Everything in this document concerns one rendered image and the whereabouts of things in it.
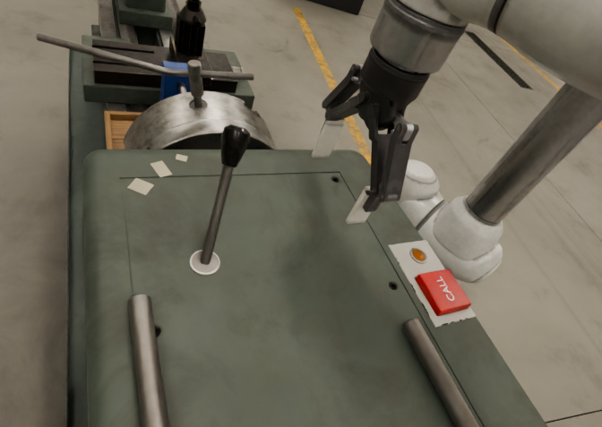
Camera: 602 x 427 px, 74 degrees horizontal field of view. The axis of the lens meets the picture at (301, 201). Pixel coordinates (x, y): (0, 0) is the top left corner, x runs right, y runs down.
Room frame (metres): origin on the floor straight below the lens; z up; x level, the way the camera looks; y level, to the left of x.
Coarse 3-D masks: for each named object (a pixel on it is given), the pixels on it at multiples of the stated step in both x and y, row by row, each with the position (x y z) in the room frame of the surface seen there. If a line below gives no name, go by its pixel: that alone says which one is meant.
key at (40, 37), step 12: (36, 36) 0.49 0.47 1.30; (48, 36) 0.50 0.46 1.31; (72, 48) 0.51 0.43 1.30; (84, 48) 0.52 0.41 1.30; (96, 48) 0.53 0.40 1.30; (120, 60) 0.54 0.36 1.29; (132, 60) 0.55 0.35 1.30; (156, 72) 0.56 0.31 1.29; (168, 72) 0.57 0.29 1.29; (180, 72) 0.57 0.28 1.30; (204, 72) 0.59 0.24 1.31; (216, 72) 0.60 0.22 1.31; (228, 72) 0.61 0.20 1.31
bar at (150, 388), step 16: (128, 304) 0.18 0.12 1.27; (144, 304) 0.19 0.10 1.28; (144, 320) 0.17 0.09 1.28; (144, 336) 0.16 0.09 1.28; (144, 352) 0.14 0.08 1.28; (144, 368) 0.13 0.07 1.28; (160, 368) 0.14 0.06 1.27; (144, 384) 0.12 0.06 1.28; (160, 384) 0.13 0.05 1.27; (144, 400) 0.11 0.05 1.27; (160, 400) 0.11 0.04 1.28; (144, 416) 0.10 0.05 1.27; (160, 416) 0.10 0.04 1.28
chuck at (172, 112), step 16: (176, 96) 0.61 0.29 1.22; (192, 96) 0.61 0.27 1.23; (208, 96) 0.63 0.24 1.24; (224, 96) 0.65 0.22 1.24; (144, 112) 0.57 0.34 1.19; (160, 112) 0.56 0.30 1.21; (176, 112) 0.56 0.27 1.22; (192, 112) 0.57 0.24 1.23; (208, 112) 0.58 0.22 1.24; (224, 112) 0.60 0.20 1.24; (240, 112) 0.63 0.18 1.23; (256, 112) 0.71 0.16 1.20; (144, 128) 0.54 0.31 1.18; (160, 128) 0.53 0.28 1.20; (256, 128) 0.62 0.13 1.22; (128, 144) 0.53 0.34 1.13; (144, 144) 0.50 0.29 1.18
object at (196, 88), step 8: (192, 64) 0.58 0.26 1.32; (200, 64) 0.59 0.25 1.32; (192, 72) 0.58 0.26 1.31; (200, 72) 0.58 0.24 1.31; (192, 80) 0.58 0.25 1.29; (200, 80) 0.58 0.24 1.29; (192, 88) 0.58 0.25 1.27; (200, 88) 0.58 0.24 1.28; (200, 96) 0.59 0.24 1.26; (200, 104) 0.59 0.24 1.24
